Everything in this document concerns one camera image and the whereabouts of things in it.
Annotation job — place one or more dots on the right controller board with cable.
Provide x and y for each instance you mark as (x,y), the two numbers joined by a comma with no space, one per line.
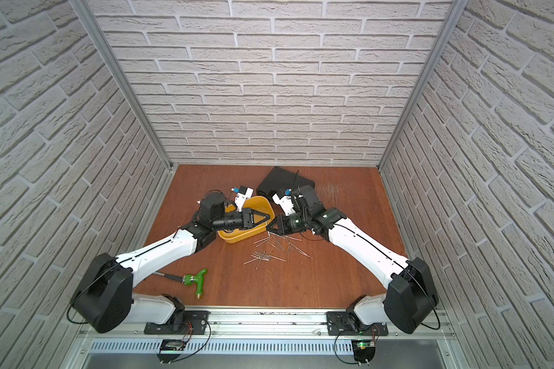
(363,351)

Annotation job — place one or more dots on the steel nail long lower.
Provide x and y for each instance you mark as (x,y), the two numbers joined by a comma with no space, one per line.
(251,261)

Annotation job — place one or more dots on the steel nail centre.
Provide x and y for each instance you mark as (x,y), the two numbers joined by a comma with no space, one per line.
(275,244)

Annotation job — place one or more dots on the left controller board with cable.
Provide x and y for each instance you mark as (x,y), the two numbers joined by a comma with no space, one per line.
(170,351)

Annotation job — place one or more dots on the yellow plastic storage box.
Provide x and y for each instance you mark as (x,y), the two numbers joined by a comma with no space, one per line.
(258,203)

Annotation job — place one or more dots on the left aluminium corner post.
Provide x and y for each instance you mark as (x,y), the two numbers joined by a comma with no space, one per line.
(90,23)

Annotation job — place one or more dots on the black plastic tool case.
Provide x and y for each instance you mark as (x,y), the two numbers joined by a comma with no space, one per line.
(279,180)

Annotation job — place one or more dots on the aluminium front rail frame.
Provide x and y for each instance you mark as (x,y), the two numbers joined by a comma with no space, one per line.
(269,338)

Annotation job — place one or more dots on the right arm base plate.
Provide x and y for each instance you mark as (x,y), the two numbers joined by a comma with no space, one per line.
(345,323)

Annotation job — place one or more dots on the controller board with cable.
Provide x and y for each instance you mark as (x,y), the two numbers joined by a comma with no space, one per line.
(363,351)
(170,351)

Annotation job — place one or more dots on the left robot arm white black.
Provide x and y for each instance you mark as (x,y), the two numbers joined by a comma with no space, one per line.
(105,296)

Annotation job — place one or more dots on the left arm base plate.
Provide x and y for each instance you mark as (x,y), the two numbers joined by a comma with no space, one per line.
(187,322)

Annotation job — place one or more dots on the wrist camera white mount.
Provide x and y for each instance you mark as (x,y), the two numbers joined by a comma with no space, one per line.
(283,199)
(242,194)

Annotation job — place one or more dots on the steel nail far right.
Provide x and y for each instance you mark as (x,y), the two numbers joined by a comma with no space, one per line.
(299,250)

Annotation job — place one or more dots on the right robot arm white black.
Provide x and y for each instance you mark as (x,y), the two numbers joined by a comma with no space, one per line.
(411,294)

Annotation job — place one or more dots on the right aluminium corner post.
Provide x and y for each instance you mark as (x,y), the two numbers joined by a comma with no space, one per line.
(438,47)

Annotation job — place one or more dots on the steel nail bundle nail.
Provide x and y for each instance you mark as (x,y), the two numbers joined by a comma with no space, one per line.
(262,256)

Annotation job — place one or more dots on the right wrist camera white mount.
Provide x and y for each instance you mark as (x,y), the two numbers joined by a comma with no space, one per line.
(283,199)

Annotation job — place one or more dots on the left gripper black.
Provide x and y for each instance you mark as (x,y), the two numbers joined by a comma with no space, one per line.
(247,219)

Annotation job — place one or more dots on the aluminium corner post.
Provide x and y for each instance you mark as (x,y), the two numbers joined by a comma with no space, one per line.
(90,23)
(438,47)

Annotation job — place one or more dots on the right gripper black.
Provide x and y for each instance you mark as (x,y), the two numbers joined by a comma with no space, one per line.
(275,230)

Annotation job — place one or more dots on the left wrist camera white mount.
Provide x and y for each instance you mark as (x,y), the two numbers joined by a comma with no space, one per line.
(242,194)

